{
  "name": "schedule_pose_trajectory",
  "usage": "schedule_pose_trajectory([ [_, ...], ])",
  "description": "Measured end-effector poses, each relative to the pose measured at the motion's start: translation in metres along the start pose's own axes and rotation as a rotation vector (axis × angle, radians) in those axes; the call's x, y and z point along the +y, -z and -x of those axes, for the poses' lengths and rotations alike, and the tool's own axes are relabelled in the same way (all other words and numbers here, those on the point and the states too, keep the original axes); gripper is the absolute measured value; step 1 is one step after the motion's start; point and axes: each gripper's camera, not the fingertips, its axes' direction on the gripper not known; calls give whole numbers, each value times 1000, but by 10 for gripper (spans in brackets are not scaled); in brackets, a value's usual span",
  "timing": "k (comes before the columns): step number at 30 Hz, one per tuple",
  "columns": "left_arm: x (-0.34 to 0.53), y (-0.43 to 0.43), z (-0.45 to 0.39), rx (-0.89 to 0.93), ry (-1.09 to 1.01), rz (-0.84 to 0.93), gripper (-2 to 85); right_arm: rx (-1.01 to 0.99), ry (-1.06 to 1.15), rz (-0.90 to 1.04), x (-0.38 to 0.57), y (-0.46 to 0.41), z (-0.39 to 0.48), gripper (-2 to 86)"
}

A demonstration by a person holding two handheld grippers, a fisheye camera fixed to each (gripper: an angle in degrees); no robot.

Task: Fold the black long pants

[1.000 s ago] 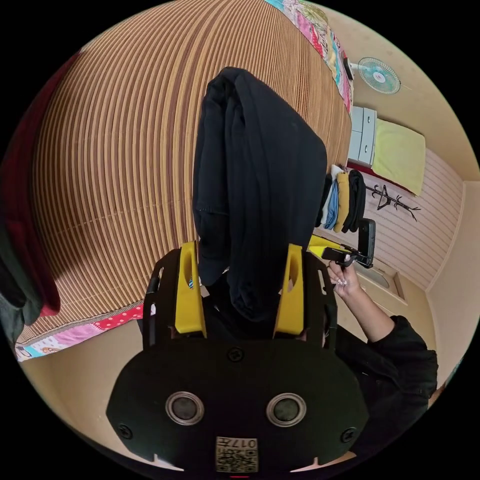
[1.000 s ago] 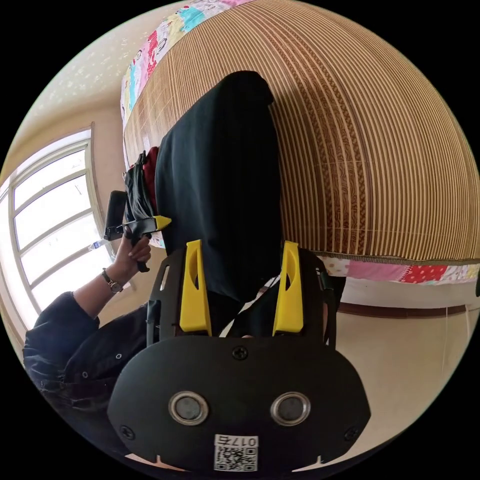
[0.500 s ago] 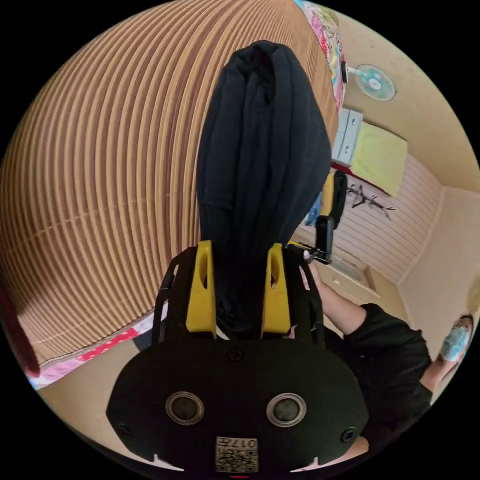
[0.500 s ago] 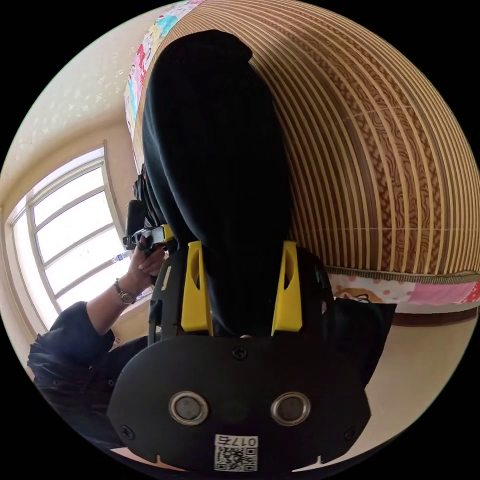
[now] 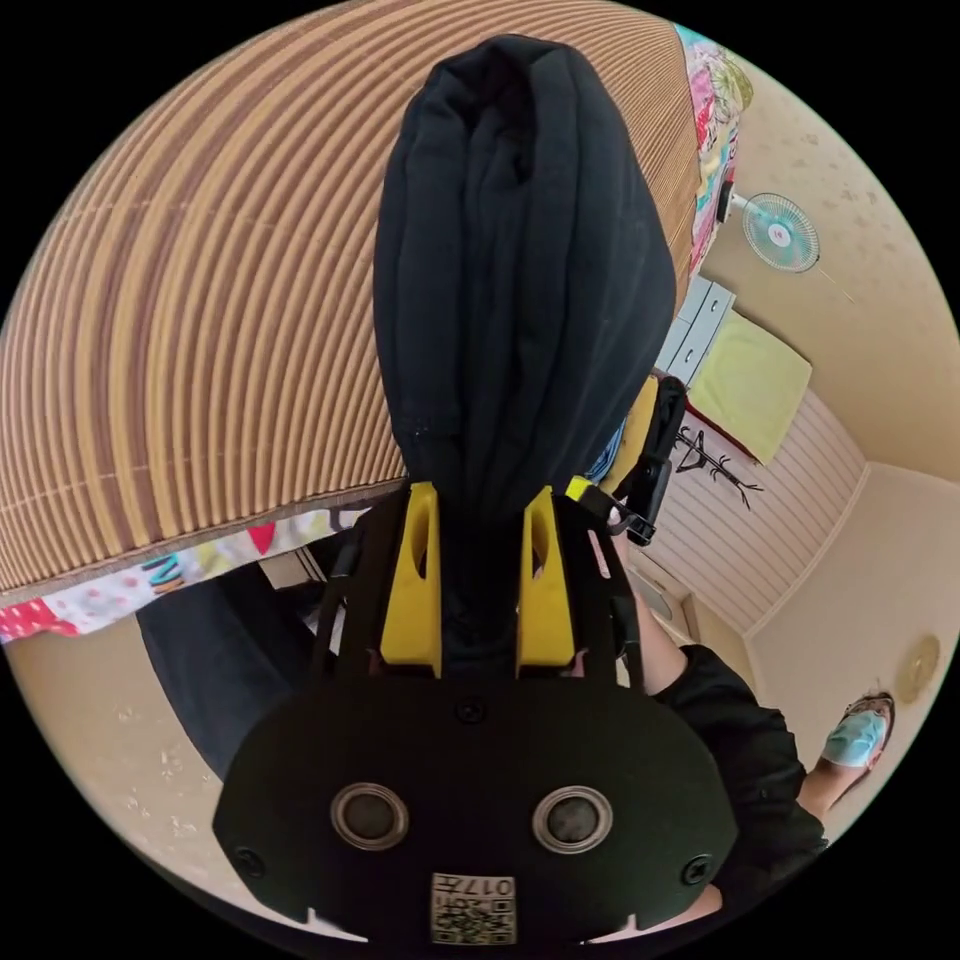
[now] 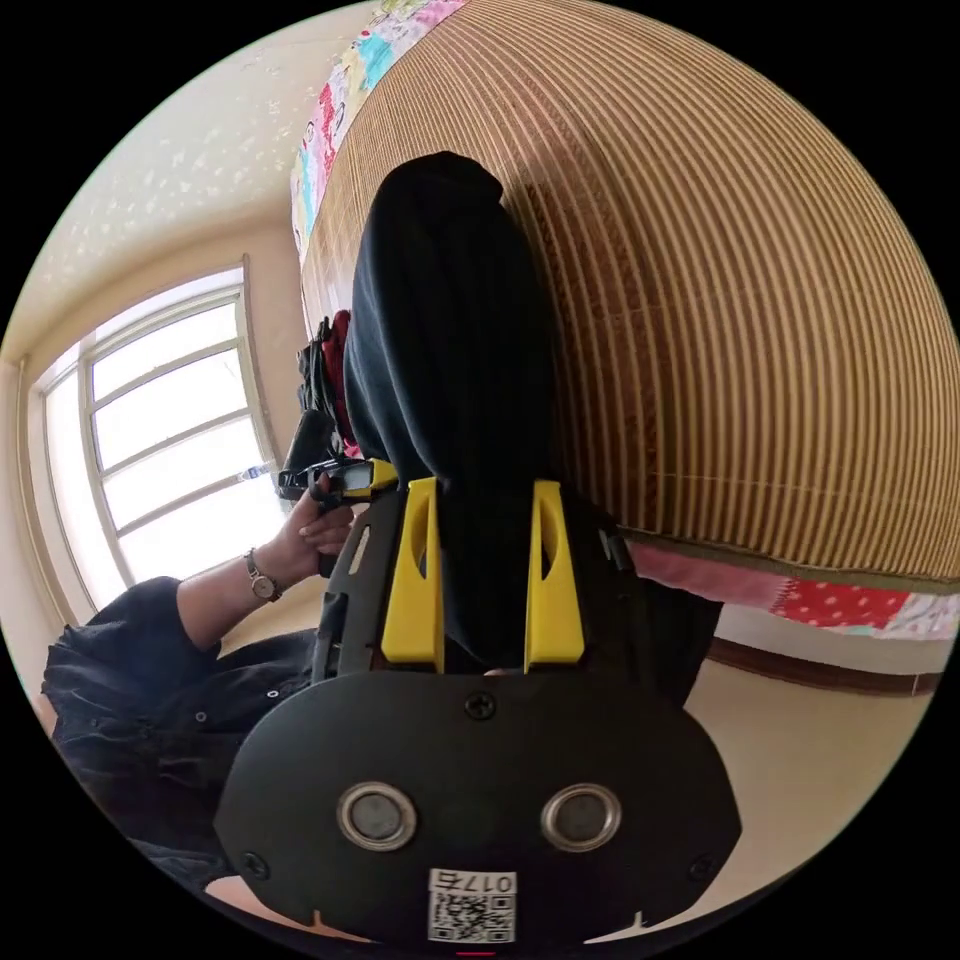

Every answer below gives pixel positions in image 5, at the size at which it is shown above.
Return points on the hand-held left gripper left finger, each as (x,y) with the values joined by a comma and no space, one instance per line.
(411,592)

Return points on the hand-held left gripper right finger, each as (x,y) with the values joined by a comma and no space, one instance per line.
(547,600)

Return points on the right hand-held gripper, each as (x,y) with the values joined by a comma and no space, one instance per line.
(654,480)

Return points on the black long pants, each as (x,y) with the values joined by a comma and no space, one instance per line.
(517,262)

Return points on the person's right forearm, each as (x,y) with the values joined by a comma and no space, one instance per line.
(664,652)

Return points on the person's right hand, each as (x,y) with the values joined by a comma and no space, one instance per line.
(600,555)

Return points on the person's left hand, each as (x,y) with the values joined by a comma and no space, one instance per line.
(641,934)

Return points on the black coat rack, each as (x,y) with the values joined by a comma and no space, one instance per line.
(712,457)

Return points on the yellow-green cloth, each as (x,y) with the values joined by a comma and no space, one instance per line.
(750,390)

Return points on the white cupboard with drawers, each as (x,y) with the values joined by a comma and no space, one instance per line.
(703,330)

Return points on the person's body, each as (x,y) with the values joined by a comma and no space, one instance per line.
(757,780)

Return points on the white and teal fan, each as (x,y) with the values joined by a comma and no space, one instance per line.
(780,232)

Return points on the round ceiling lamp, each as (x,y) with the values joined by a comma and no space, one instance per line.
(919,667)

